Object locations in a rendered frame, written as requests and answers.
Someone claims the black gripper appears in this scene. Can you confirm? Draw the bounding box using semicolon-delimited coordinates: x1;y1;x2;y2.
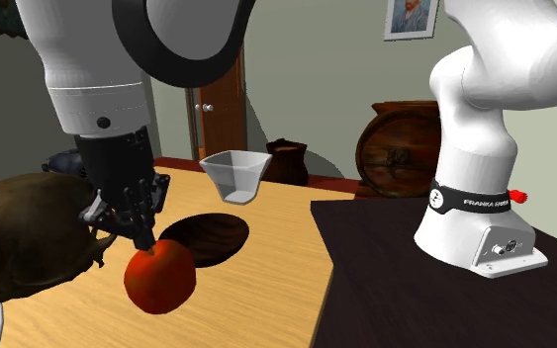
74;126;171;252

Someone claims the red apple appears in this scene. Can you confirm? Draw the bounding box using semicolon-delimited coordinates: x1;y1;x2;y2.
123;239;198;316

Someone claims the dark grey lumpy object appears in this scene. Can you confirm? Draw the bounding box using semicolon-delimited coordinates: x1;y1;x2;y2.
41;148;87;178

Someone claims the dark brown wooden plate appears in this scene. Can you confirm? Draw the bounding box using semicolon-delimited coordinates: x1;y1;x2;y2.
157;213;251;270

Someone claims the brown lumpy figure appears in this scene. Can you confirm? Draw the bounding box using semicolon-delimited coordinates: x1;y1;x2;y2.
0;171;118;305

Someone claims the pale grey cup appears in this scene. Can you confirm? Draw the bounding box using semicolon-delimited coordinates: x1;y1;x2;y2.
198;149;273;206

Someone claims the brown wooden door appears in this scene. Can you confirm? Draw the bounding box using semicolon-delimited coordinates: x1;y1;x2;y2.
185;44;248;161

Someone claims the dark brown sack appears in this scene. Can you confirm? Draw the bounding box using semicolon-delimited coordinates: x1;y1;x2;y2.
262;137;310;188

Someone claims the brown wooden barrel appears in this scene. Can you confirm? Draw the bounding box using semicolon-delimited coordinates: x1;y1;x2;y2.
354;100;442;200

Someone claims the dark robot stand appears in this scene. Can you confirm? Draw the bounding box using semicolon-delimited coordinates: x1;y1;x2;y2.
309;196;557;348

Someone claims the white framed portrait picture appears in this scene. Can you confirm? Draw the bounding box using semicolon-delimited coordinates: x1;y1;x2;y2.
383;0;441;43

